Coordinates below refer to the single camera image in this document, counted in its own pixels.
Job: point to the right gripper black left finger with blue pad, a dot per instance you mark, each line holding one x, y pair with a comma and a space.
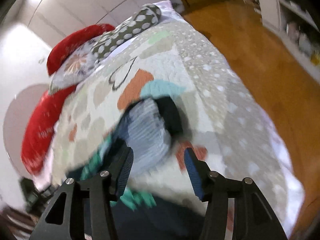
64, 216

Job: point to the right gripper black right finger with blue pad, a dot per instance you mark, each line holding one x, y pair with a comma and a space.
254, 218

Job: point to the navy white striped pants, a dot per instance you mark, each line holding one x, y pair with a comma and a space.
149, 126

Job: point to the green garment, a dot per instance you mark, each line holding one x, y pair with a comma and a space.
115, 156

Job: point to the heart pattern bed quilt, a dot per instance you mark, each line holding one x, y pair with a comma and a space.
221, 121

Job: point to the lower red pillow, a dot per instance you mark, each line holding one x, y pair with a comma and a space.
40, 129

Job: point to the red pillow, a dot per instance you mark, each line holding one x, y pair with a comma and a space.
40, 129
70, 43

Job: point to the round pink headboard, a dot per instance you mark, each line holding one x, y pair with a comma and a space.
15, 123

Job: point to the grey floral pillow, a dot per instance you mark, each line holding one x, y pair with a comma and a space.
78, 66

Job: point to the upper red pillow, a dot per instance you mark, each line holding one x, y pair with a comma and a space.
70, 43

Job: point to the olive polka dot bolster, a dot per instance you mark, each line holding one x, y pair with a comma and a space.
147, 16

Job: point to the white shelf unit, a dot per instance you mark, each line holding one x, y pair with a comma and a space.
291, 21

